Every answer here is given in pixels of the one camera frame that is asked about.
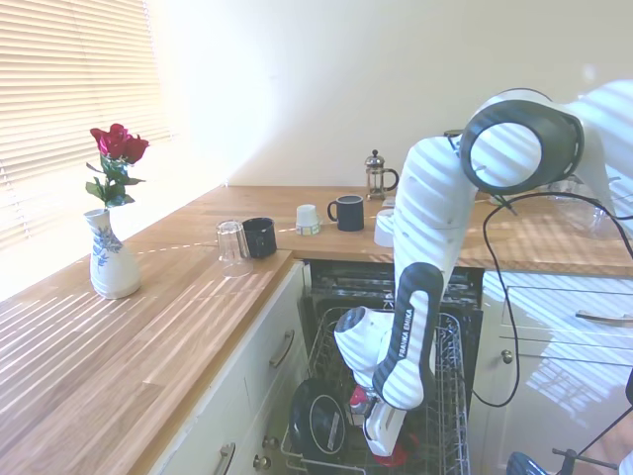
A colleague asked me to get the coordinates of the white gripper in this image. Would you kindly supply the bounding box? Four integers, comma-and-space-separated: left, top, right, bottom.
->
362, 394, 410, 460

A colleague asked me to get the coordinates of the red mug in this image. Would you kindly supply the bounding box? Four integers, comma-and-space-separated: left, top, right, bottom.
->
371, 428, 422, 469

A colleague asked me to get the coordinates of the black ceramic mug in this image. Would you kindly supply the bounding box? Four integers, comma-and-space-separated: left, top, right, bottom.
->
326, 194, 367, 234

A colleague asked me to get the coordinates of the navy enamel mug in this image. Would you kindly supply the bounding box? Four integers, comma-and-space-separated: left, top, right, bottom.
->
241, 216, 280, 260

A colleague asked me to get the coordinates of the black round pan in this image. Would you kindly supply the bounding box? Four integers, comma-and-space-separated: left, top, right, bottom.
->
287, 377, 358, 460

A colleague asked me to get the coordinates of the open dishwasher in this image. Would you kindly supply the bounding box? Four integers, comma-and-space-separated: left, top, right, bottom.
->
295, 258, 487, 475

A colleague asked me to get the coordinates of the small white patterned cup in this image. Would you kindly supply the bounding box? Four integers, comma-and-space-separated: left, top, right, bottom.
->
295, 203, 322, 238

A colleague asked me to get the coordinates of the clear drinking glass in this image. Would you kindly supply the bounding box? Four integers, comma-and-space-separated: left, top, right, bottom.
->
215, 219, 255, 279

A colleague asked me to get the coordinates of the glass french press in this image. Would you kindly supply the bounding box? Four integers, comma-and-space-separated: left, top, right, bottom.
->
364, 148, 401, 202

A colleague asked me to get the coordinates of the clear lidded food container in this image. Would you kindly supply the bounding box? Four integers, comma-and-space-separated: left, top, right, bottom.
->
545, 174, 633, 242

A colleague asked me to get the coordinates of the white blue-flowered vase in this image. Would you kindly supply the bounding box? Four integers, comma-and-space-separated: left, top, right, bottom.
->
82, 207, 143, 301

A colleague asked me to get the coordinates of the red rose with leaves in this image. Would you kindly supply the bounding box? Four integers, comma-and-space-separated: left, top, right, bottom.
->
84, 123, 151, 210

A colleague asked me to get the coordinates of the wooden window blind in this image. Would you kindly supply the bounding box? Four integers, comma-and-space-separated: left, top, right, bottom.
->
0, 0, 173, 239

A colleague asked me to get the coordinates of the wire dish rack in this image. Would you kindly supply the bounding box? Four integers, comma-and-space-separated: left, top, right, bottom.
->
280, 306, 472, 475

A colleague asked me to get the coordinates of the metal drawer handle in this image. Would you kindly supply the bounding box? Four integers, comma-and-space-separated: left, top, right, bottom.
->
214, 440, 238, 475
268, 328, 297, 369

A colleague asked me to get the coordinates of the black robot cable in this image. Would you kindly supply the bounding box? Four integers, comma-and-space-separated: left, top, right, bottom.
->
481, 191, 633, 410

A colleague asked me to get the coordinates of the metal cabinet handle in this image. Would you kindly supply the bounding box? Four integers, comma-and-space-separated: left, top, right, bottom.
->
574, 308, 633, 327

